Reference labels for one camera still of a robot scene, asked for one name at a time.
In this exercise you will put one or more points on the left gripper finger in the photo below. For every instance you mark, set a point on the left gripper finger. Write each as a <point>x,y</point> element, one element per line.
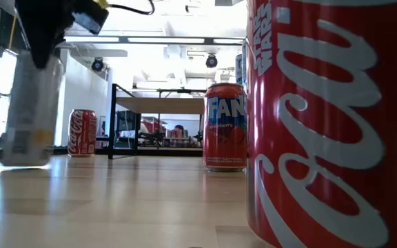
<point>45,44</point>

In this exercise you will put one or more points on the red Coca-Cola can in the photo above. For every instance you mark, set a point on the red Coca-Cola can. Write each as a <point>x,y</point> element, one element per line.
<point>81,134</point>

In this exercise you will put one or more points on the red Fanta strawberry can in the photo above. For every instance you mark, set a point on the red Fanta strawberry can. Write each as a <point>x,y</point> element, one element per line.
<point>224,137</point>

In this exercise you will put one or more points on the round black ceiling speaker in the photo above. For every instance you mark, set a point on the round black ceiling speaker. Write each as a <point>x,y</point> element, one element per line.
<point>211,61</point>
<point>97,64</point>

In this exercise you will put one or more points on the long ceiling light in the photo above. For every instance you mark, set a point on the long ceiling light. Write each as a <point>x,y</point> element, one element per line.
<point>150,39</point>

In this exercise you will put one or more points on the small black ceiling sensor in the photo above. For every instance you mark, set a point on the small black ceiling sensor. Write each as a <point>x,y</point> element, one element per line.
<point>187,8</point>

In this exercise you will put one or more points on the black computer tower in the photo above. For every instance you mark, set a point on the black computer tower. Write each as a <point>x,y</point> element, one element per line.
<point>127,122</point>

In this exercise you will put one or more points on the person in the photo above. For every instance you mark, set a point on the person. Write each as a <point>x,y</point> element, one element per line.
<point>179,129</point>

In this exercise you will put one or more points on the Coca-Cola Star Wars can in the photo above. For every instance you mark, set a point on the Coca-Cola Star Wars can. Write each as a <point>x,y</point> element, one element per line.
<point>322,137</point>

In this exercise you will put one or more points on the wooden shelf black metal frame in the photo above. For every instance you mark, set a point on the wooden shelf black metal frame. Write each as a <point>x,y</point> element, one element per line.
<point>160,105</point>

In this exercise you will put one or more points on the black aluminium rig frame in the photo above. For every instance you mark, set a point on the black aluminium rig frame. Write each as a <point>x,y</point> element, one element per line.
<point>171,152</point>

